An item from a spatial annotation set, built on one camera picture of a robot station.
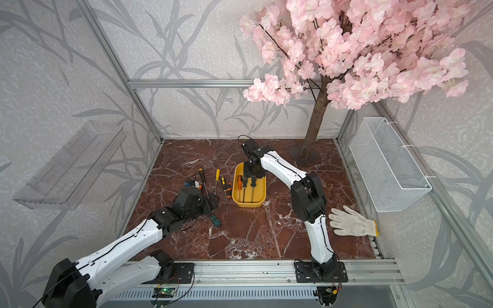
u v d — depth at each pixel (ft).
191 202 2.05
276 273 2.50
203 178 3.34
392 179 1.95
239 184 3.24
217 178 3.34
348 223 2.84
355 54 1.82
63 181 2.12
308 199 1.74
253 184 3.24
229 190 3.16
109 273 1.45
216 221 2.78
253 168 2.59
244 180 3.25
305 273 2.38
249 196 3.16
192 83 6.17
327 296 2.40
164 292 2.32
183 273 2.45
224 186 3.24
